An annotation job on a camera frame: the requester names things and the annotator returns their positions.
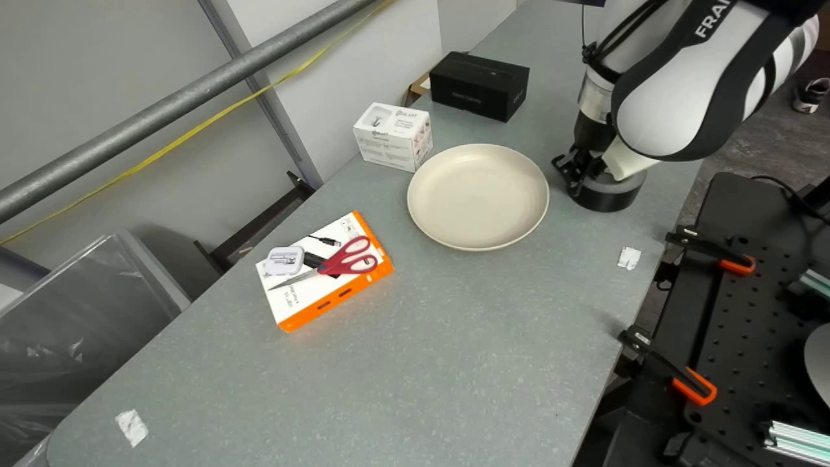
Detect black tape roll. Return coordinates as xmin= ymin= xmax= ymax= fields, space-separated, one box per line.
xmin=569 ymin=170 xmax=646 ymax=213

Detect small white square device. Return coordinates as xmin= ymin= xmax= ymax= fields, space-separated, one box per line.
xmin=264 ymin=247 xmax=304 ymax=275

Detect white tape label far corner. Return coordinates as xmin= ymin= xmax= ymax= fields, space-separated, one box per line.
xmin=113 ymin=410 xmax=147 ymax=447

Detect red handled scissors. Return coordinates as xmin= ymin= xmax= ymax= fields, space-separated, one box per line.
xmin=279 ymin=235 xmax=379 ymax=286

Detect beige round plate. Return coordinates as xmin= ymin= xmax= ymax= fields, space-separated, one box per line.
xmin=406 ymin=143 xmax=550 ymax=252

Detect grey plastic bin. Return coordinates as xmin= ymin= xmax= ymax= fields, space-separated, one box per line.
xmin=0 ymin=232 xmax=189 ymax=467

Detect black orange clamp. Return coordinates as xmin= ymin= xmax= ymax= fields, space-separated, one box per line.
xmin=618 ymin=327 xmax=718 ymax=408

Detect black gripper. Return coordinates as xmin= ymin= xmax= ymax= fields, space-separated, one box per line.
xmin=553 ymin=114 xmax=615 ymax=194

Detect white tape label near edge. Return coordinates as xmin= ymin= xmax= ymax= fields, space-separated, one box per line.
xmin=618 ymin=247 xmax=641 ymax=270

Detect yellow cable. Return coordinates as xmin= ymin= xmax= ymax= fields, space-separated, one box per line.
xmin=0 ymin=0 xmax=400 ymax=249

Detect black perforated mounting board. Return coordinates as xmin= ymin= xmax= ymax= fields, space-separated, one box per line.
xmin=575 ymin=173 xmax=830 ymax=467

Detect grey horizontal metal pipe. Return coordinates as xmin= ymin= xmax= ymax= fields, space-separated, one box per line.
xmin=0 ymin=0 xmax=382 ymax=222

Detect white printed carton box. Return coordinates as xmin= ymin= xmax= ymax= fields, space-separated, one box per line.
xmin=352 ymin=103 xmax=434 ymax=170

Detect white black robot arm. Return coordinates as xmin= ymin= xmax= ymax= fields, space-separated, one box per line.
xmin=554 ymin=0 xmax=827 ymax=194

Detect black rectangular box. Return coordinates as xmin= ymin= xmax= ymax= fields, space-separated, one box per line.
xmin=431 ymin=52 xmax=530 ymax=121

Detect orange white flat box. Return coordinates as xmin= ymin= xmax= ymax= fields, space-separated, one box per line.
xmin=255 ymin=209 xmax=395 ymax=332

